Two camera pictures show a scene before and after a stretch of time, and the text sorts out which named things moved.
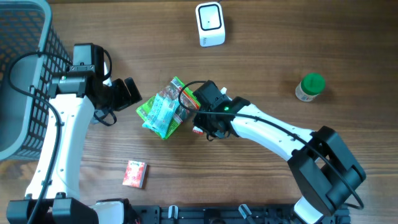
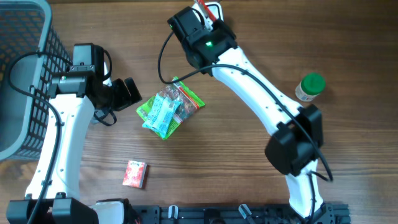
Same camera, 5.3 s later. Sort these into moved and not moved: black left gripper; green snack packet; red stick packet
Moved: red stick packet
Not moved: black left gripper; green snack packet
